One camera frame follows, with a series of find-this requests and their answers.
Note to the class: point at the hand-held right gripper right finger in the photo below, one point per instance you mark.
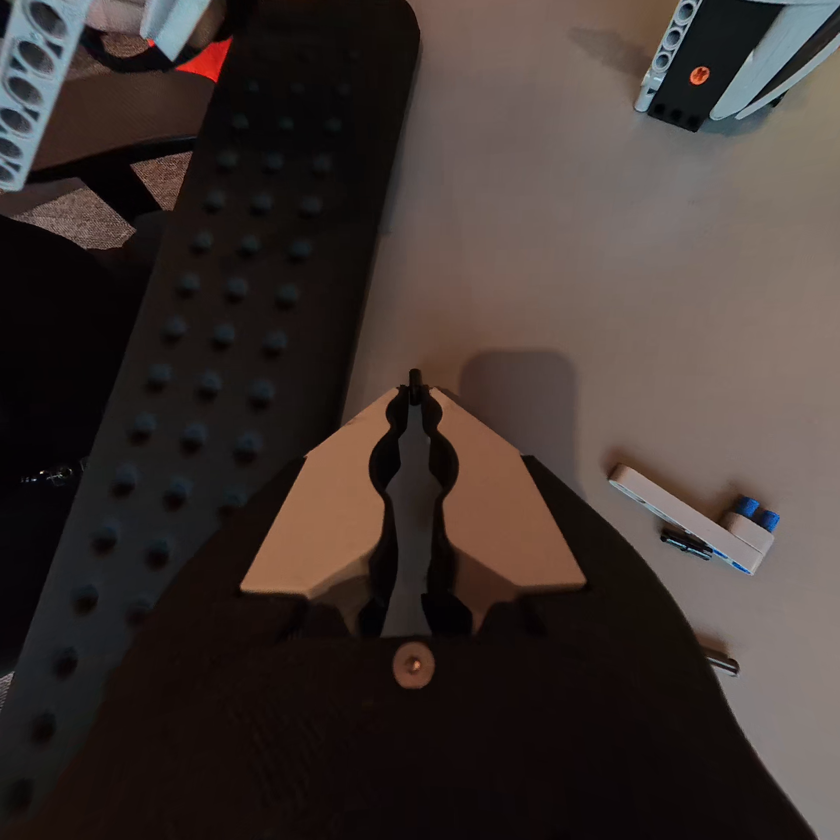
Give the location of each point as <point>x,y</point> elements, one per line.
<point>512,525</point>

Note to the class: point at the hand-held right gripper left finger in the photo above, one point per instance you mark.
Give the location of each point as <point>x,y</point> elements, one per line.
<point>321,525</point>

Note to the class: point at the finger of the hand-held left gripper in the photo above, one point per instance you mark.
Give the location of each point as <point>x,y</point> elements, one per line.
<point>174,23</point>

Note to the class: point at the long grey holed beam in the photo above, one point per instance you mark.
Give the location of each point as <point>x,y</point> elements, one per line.
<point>33,65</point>

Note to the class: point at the grey L-beam with blue pins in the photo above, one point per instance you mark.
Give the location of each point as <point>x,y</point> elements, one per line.
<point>682,515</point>

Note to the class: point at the short black connector pin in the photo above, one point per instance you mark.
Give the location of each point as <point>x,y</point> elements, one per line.
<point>415,380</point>
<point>686,543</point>

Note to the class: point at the grey desk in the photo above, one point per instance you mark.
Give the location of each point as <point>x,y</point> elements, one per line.
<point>558,262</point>

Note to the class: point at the black studded pad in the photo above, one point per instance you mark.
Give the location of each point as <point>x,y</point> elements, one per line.
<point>229,295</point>

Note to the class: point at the thin dark axle rod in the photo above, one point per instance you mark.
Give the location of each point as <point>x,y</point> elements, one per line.
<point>722,661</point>

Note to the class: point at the grey orange toy robot model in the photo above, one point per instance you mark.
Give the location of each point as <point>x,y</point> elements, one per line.
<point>709,65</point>

